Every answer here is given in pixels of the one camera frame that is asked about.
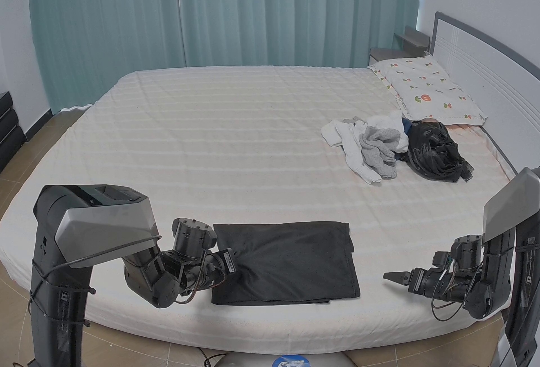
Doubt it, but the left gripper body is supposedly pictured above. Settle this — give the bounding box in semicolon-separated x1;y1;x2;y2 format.
211;247;239;277

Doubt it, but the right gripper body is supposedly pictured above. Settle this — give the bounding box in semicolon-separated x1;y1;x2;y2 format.
407;268;440;298

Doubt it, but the black T-shirt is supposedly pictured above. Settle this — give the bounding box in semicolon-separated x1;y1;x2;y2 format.
211;221;361;307

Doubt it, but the bed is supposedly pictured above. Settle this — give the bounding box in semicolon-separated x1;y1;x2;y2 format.
0;11;540;355

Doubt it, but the pile of clothes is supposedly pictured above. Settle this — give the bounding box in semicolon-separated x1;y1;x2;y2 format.
321;112;411;185

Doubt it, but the black garment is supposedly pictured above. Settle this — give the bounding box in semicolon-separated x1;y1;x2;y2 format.
397;121;474;184

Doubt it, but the white printed pillow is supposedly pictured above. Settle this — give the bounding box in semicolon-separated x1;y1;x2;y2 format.
366;55;489;128

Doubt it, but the grey bedside table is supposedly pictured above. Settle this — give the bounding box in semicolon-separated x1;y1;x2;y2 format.
368;25;431;66

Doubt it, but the black chest of drawers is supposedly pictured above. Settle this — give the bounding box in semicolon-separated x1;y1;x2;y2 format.
0;91;28;174

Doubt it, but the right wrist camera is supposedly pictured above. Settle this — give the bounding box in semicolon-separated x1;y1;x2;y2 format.
432;252;453;271

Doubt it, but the black cable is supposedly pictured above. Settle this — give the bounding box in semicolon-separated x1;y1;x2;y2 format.
28;234;163;315

